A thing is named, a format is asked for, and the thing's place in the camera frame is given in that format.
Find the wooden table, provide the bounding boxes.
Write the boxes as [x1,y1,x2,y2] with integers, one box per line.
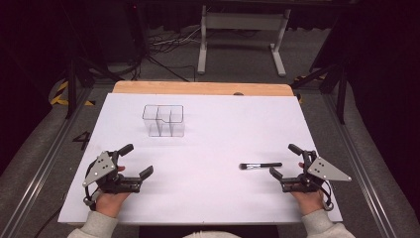
[112,80,295,97]

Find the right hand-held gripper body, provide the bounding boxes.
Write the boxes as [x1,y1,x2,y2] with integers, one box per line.
[280,150,353,193]

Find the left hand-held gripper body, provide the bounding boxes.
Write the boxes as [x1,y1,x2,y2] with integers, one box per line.
[81,150,144,194]

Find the bundle of floor cables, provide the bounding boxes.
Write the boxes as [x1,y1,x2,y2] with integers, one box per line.
[130,25,203,82]

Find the aluminium floor rail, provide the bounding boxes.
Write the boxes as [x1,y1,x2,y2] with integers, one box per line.
[0,86,97,238]
[321,92,399,238]

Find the person's left hand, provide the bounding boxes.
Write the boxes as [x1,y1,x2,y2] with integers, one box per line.
[95,191,132,219]

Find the person's right hand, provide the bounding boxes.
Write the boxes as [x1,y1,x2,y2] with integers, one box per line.
[289,190,325,217]

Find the white metal stand frame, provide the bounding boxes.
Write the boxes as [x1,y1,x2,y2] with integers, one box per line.
[196,4,292,78]

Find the clear plastic organizer box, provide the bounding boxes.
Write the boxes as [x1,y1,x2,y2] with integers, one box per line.
[142,103,185,138]

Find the black makeup brush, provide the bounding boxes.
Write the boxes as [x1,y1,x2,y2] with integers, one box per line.
[239,161,283,171]

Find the white table mat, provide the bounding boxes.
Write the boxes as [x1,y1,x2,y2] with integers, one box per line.
[57,92,344,226]

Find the yellow black floor tape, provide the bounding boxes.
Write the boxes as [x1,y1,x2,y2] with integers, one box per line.
[49,80,96,107]
[292,73,329,104]

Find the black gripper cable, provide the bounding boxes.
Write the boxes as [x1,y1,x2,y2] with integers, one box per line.
[82,163,101,211]
[317,179,335,212]

